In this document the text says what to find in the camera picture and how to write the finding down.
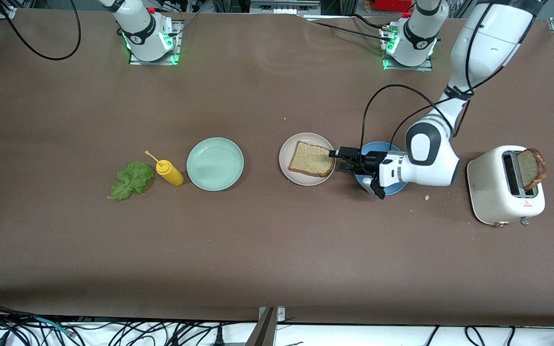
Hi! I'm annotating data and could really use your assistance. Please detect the light-crust bread slice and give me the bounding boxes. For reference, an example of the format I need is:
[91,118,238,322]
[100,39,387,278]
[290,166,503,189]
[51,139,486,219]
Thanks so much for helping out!
[289,140,334,178]

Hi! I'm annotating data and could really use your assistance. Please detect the dark-crust bread slice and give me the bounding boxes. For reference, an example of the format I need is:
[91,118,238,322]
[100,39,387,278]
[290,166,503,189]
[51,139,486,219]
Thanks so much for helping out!
[516,148,548,191]

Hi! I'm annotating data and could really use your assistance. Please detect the yellow mustard squeeze bottle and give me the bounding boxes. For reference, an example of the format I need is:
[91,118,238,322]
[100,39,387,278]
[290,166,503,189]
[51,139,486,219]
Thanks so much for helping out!
[145,150,185,187]

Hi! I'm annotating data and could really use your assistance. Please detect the beige plate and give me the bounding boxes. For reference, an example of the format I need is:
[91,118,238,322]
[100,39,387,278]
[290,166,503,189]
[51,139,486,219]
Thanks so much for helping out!
[279,133,336,186]

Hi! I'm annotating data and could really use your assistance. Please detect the blue plate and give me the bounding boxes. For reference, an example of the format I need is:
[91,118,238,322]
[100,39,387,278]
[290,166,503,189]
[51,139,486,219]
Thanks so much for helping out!
[353,141,411,196]

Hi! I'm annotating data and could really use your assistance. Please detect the silver metal frame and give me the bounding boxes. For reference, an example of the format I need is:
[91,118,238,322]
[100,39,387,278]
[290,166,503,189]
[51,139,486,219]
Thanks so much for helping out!
[248,0,323,16]

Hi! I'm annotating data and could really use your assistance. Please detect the grey metal table bracket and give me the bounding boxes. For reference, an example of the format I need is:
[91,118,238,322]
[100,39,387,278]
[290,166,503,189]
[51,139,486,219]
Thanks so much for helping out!
[246,306,287,346]

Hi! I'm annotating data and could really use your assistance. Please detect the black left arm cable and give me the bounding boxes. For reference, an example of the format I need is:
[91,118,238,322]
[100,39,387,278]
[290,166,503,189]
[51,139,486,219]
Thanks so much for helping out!
[360,85,455,171]

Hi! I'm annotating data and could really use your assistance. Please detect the green lettuce leaf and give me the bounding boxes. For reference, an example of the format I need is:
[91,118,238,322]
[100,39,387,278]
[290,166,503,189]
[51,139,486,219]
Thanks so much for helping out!
[107,161,155,201]

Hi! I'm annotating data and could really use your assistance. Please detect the red box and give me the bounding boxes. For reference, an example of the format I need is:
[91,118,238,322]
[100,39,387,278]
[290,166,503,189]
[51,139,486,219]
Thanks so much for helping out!
[376,0,415,12]

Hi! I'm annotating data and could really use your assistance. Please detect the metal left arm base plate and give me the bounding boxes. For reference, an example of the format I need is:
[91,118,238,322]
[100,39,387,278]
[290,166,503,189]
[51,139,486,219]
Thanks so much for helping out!
[382,26,434,72]

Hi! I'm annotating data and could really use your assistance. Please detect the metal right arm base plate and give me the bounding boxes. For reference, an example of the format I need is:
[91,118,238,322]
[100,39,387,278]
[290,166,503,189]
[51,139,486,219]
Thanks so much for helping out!
[128,20,182,66]

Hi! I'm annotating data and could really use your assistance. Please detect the white toaster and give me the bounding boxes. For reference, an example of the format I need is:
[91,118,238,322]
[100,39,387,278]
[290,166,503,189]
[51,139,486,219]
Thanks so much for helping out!
[466,145,546,227]

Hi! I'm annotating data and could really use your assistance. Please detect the teal cable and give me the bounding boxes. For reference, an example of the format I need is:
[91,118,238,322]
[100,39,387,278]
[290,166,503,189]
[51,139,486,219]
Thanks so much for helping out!
[29,315,73,336]

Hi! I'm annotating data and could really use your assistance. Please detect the tangled black floor cables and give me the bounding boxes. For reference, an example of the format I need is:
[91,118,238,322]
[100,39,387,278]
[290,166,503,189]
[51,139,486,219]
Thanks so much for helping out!
[0,305,210,346]

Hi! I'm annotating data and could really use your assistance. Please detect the pale green plate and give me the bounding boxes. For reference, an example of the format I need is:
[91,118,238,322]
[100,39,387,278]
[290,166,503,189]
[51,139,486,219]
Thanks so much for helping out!
[187,137,244,192]

